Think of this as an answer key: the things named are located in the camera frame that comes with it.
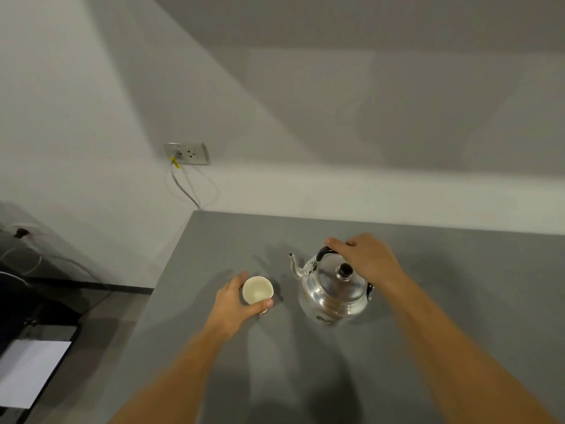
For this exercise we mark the person's right forearm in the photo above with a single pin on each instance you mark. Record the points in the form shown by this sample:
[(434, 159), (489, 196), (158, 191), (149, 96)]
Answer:
[(454, 362)]

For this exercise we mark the person's right thumb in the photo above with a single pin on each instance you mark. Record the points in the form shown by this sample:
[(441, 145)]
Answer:
[(337, 245)]

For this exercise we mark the person's left hand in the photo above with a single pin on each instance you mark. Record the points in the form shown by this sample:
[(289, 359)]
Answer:
[(229, 306)]

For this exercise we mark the person's left forearm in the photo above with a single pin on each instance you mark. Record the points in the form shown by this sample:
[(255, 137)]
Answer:
[(176, 379)]

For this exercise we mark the black glass desk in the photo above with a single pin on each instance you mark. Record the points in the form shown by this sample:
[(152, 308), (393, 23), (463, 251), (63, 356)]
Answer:
[(62, 284)]

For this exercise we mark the person's right hand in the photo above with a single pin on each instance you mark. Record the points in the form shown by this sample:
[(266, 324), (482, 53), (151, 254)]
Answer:
[(373, 260)]

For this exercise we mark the black tablet with white screen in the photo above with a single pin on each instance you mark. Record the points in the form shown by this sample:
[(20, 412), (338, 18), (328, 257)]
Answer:
[(33, 370)]

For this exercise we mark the white cup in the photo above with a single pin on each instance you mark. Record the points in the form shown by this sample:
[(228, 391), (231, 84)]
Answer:
[(257, 289)]

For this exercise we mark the person's left thumb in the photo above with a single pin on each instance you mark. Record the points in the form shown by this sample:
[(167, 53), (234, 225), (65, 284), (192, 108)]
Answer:
[(261, 305)]

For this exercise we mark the white wall socket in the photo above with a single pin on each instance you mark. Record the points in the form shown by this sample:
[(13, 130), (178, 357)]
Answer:
[(190, 154)]

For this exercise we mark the black plug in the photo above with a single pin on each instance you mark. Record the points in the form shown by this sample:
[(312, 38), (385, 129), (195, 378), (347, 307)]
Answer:
[(21, 233)]

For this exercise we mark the silver kettle lid black knob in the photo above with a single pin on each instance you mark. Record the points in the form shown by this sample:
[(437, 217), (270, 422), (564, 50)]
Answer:
[(335, 282)]

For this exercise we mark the silver metal kettle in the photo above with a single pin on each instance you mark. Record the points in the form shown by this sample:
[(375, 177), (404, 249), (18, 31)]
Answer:
[(329, 300)]

